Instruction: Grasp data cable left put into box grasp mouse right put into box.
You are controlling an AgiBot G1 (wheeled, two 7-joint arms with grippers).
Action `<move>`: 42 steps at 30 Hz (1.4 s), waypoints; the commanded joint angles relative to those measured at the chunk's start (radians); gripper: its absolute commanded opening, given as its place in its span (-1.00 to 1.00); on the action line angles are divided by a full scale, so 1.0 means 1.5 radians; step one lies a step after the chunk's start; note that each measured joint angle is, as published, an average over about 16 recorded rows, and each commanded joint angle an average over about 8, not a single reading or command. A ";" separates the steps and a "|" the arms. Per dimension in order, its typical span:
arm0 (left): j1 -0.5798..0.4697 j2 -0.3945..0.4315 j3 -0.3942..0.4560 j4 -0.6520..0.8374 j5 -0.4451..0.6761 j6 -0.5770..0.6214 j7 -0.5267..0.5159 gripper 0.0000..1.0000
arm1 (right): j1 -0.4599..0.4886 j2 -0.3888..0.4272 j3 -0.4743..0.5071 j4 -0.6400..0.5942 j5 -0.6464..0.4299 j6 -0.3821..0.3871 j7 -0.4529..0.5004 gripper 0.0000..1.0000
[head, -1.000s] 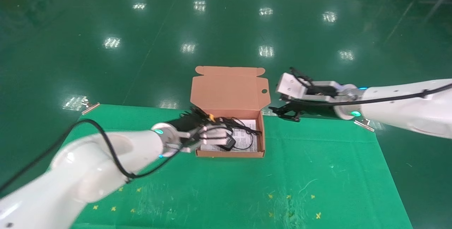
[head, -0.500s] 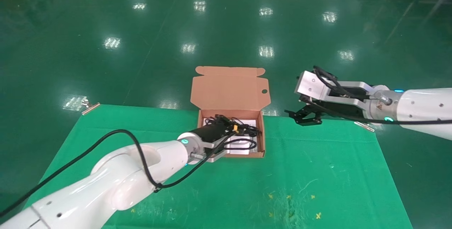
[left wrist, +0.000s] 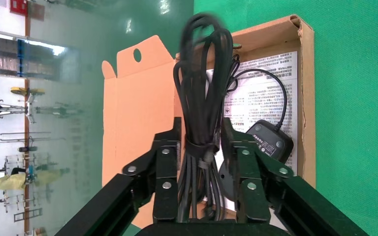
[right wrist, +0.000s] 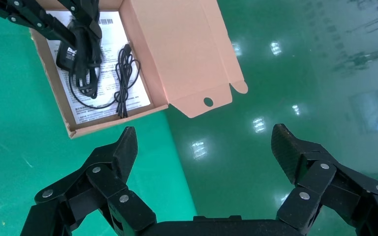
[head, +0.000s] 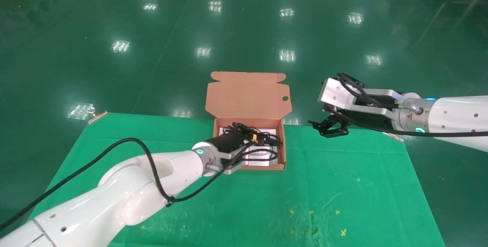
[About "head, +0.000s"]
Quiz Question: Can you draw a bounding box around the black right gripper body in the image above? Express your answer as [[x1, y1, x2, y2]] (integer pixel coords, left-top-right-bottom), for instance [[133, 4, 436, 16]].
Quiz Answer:
[[323, 102, 399, 130]]

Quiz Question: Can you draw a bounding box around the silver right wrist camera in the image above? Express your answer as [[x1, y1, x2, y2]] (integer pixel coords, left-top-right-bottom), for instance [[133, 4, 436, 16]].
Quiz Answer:
[[318, 77, 403, 120]]

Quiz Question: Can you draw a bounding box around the open brown cardboard box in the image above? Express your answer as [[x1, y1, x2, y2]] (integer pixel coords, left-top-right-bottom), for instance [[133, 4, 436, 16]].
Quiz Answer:
[[205, 71, 293, 171]]

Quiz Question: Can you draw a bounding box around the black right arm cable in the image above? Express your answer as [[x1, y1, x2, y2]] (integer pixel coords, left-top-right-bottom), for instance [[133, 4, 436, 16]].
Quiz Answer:
[[335, 72, 488, 138]]

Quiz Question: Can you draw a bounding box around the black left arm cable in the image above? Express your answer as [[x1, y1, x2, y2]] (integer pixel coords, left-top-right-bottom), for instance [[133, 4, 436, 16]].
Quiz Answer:
[[0, 137, 257, 232]]

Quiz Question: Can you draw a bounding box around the black usb mouse cable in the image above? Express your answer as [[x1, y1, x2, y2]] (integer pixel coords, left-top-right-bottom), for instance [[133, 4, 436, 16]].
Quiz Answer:
[[247, 147, 279, 162]]

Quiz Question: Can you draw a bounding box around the white printed paper sheet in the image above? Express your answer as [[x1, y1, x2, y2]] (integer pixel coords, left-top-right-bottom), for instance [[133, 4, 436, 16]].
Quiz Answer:
[[218, 127, 278, 165]]

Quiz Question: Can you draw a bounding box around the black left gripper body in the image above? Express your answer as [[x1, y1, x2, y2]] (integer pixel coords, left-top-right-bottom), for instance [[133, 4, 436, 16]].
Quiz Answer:
[[208, 132, 251, 156]]

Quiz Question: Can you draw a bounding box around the green table cloth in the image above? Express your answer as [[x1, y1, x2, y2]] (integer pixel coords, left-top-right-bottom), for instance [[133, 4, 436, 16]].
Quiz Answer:
[[29, 112, 446, 247]]

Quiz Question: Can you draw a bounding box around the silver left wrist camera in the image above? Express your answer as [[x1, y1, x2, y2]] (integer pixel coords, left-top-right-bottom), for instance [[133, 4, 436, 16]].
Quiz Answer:
[[206, 142, 256, 175]]

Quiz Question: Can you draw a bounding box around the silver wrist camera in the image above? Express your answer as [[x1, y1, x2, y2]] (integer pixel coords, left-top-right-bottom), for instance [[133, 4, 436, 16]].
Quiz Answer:
[[318, 77, 403, 120], [206, 142, 256, 175]]

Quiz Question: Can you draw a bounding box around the silver metal table clamp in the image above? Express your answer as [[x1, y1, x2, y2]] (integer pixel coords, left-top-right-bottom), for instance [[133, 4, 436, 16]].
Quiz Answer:
[[383, 132, 405, 143], [87, 106, 108, 125]]

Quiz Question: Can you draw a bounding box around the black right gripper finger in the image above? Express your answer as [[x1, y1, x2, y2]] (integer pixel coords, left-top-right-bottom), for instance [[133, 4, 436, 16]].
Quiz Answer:
[[308, 114, 344, 129], [322, 121, 349, 138]]

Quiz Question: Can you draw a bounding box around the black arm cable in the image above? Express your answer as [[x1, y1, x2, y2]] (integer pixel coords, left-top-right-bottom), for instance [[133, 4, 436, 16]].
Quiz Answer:
[[0, 137, 257, 232], [335, 72, 488, 138]]

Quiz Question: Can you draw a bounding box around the black data cable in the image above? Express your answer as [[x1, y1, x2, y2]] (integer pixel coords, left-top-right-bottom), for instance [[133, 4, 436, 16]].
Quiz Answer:
[[223, 122, 283, 146]]

